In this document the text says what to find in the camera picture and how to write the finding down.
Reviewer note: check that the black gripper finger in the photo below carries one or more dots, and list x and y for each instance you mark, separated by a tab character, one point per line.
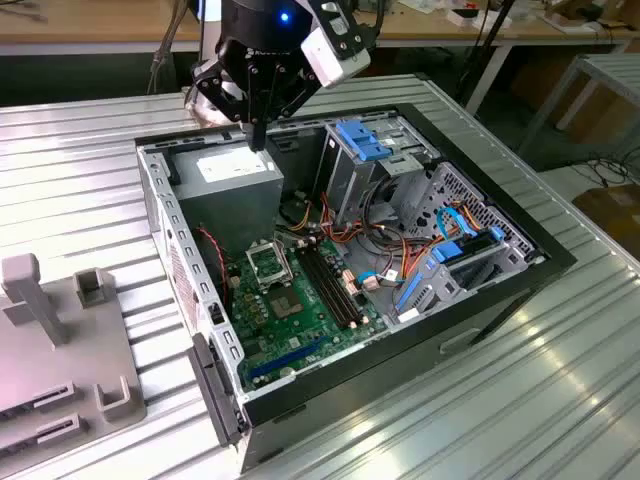
215	95
300	92

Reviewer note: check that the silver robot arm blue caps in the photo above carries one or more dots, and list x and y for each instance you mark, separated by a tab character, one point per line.
200	111

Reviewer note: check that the CPU socket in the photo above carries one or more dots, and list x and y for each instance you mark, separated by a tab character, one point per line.
287	303

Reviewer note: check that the blue plastic latch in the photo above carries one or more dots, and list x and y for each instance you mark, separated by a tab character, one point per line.
357	137

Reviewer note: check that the grey metal disk bay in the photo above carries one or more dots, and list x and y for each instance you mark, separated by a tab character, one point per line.
350	190

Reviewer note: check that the grey power supply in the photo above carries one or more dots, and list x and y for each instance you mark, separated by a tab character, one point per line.
225	210

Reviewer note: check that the metal locking lever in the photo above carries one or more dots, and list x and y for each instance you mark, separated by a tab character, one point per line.
286	260

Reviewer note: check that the grey perforated disk cage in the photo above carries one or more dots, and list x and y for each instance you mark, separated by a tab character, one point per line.
452	182

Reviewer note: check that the black RAM slot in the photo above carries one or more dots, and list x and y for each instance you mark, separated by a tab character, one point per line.
330	282
337	282
317	282
324	282

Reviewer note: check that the white board connector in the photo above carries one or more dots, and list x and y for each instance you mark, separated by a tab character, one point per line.
371	284

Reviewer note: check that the black tripod stand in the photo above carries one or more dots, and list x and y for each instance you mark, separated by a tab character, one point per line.
501	22

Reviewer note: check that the blue disk carrier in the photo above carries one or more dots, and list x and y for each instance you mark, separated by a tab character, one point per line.
447	251

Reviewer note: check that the long wooden desk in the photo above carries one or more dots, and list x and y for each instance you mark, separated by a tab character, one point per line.
525	30

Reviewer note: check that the green motherboard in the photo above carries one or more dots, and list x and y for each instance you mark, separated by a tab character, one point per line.
315	345

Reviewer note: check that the blue expansion slot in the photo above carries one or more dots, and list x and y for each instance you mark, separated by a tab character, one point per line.
290	356

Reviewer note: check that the flat cardboard tray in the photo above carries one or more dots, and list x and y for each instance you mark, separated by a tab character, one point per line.
565	24

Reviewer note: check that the silver coin battery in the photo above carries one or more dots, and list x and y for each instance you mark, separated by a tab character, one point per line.
286	371

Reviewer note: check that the grey parts rack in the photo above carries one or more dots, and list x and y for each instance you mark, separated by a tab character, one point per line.
75	350

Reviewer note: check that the black open PC case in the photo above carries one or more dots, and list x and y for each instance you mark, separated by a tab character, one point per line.
400	370

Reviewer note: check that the brown cardboard box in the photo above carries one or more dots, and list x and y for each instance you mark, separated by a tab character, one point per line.
612	215

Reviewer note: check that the blue plastic rail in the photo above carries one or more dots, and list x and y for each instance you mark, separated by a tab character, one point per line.
412	290

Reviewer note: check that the grey metal frame table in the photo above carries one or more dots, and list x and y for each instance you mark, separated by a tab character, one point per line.
617	67

